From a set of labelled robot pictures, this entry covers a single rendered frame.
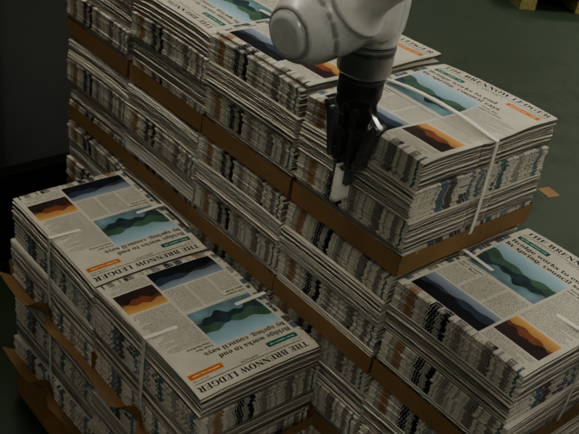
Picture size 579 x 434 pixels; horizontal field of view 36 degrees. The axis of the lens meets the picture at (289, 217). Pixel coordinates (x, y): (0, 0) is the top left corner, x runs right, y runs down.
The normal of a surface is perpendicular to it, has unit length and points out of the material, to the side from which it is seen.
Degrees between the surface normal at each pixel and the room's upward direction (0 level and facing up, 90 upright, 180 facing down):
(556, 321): 1
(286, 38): 96
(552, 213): 0
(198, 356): 1
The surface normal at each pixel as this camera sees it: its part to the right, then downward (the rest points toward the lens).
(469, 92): 0.12, -0.85
